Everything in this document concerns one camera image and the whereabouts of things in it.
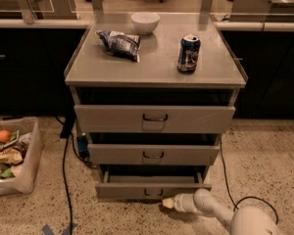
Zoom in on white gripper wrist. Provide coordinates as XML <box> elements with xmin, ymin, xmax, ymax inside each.
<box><xmin>163</xmin><ymin>193</ymin><xmax>197</xmax><ymax>212</ymax></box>

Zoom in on grey bottom drawer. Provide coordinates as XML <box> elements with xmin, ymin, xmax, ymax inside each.
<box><xmin>95</xmin><ymin>171</ymin><xmax>212</xmax><ymax>200</ymax></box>

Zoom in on grey drawer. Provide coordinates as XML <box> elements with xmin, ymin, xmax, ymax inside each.
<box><xmin>95</xmin><ymin>171</ymin><xmax>212</xmax><ymax>200</ymax></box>
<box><xmin>88</xmin><ymin>144</ymin><xmax>220</xmax><ymax>165</ymax></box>
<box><xmin>74</xmin><ymin>105</ymin><xmax>235</xmax><ymax>134</ymax></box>

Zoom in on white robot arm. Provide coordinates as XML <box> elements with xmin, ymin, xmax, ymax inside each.
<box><xmin>163</xmin><ymin>188</ymin><xmax>285</xmax><ymax>235</ymax></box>

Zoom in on grey middle drawer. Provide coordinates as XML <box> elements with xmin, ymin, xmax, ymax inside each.
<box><xmin>88</xmin><ymin>144</ymin><xmax>220</xmax><ymax>165</ymax></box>

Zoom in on grey metal drawer cabinet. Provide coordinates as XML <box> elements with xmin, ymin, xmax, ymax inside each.
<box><xmin>64</xmin><ymin>11</ymin><xmax>249</xmax><ymax>181</ymax></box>

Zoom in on grey top drawer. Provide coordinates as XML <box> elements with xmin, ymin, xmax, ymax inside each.
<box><xmin>74</xmin><ymin>105</ymin><xmax>235</xmax><ymax>134</ymax></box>

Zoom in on blue power adapter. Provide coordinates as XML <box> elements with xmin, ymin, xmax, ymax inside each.
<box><xmin>76</xmin><ymin>135</ymin><xmax>89</xmax><ymax>159</ymax></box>

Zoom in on blue tape cross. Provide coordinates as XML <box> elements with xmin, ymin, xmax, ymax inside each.
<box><xmin>41</xmin><ymin>222</ymin><xmax>77</xmax><ymax>235</ymax></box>

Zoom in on blue soda can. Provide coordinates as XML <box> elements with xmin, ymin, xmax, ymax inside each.
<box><xmin>177</xmin><ymin>34</ymin><xmax>201</xmax><ymax>73</ymax></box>

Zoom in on brown snack packet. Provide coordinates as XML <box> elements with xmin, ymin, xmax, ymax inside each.
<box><xmin>0</xmin><ymin>148</ymin><xmax>23</xmax><ymax>165</ymax></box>

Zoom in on clear plastic storage bin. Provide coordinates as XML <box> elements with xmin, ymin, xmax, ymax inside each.
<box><xmin>0</xmin><ymin>117</ymin><xmax>43</xmax><ymax>196</ymax></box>

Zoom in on blue chip bag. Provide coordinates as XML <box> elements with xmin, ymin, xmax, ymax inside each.
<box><xmin>96</xmin><ymin>30</ymin><xmax>141</xmax><ymax>63</ymax></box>

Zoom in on green snack packet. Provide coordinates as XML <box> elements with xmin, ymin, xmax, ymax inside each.
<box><xmin>0</xmin><ymin>167</ymin><xmax>14</xmax><ymax>179</ymax></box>

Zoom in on orange fruit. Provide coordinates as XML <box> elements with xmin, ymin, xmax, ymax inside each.
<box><xmin>0</xmin><ymin>130</ymin><xmax>12</xmax><ymax>143</ymax></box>

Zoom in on white ceramic bowl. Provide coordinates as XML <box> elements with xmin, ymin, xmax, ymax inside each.
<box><xmin>131</xmin><ymin>12</ymin><xmax>160</xmax><ymax>35</ymax></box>

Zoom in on black floor cable right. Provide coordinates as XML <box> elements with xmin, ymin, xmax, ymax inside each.
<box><xmin>219</xmin><ymin>140</ymin><xmax>280</xmax><ymax>226</ymax></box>

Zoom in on black floor cable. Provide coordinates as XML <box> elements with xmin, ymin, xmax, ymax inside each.
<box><xmin>54</xmin><ymin>116</ymin><xmax>98</xmax><ymax>235</ymax></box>
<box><xmin>219</xmin><ymin>140</ymin><xmax>280</xmax><ymax>226</ymax></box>

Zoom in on black floor cable left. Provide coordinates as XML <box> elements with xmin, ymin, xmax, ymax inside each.
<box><xmin>54</xmin><ymin>116</ymin><xmax>98</xmax><ymax>235</ymax></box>

